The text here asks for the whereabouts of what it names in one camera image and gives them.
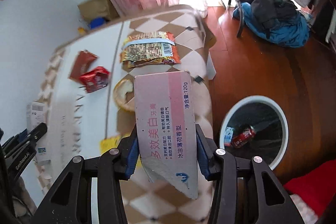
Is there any white round trash bin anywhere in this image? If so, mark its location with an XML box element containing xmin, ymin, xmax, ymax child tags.
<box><xmin>219</xmin><ymin>96</ymin><xmax>289</xmax><ymax>170</ymax></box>

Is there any checkered pastel pillow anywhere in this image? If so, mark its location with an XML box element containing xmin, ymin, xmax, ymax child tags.
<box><xmin>290</xmin><ymin>194</ymin><xmax>318</xmax><ymax>224</ymax></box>

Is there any small white medicine box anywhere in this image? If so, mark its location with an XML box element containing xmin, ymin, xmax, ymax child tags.
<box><xmin>26</xmin><ymin>101</ymin><xmax>51</xmax><ymax>166</ymax></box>

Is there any red blanket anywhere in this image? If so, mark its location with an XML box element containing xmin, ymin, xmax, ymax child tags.
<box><xmin>284</xmin><ymin>160</ymin><xmax>335</xmax><ymax>217</ymax></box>

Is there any yellow book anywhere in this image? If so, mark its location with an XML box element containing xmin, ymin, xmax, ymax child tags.
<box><xmin>100</xmin><ymin>135</ymin><xmax>122</xmax><ymax>155</ymax></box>

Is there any red soda can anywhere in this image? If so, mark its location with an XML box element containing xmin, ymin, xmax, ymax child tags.
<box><xmin>231</xmin><ymin>124</ymin><xmax>256</xmax><ymax>148</ymax></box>

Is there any small white milk carton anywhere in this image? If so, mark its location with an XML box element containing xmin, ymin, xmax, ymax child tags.
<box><xmin>224</xmin><ymin>126</ymin><xmax>234</xmax><ymax>147</ymax></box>

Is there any checkered brown table cloth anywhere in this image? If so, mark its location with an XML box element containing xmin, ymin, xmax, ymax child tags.
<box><xmin>36</xmin><ymin>4</ymin><xmax>219</xmax><ymax>224</ymax></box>

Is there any crumpled red snack wrapper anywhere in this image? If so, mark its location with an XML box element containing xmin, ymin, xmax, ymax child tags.
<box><xmin>79</xmin><ymin>66</ymin><xmax>110</xmax><ymax>93</ymax></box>

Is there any dark red flat wrapper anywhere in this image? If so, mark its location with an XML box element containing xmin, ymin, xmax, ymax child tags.
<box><xmin>68</xmin><ymin>50</ymin><xmax>98</xmax><ymax>83</ymax></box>

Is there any pomelo peel piece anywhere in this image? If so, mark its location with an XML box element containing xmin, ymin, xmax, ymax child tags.
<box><xmin>113</xmin><ymin>79</ymin><xmax>135</xmax><ymax>112</ymax></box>

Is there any white table leg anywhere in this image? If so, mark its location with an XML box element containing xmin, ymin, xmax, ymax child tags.
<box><xmin>206</xmin><ymin>52</ymin><xmax>217</xmax><ymax>80</ymax></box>

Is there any blue bottle cap object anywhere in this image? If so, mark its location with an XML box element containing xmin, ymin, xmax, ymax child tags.
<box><xmin>89</xmin><ymin>17</ymin><xmax>106</xmax><ymax>30</ymax></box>

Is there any blue and dark clothes pile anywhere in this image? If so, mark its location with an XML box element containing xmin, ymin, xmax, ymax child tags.
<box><xmin>233</xmin><ymin>0</ymin><xmax>309</xmax><ymax>48</ymax></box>

